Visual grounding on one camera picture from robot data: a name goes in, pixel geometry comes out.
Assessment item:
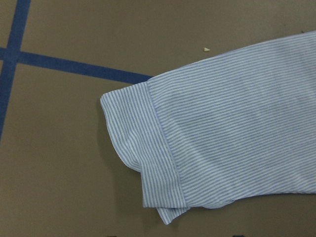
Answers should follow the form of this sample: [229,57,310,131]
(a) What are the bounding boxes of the light blue striped shirt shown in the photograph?
[100,32,316,224]

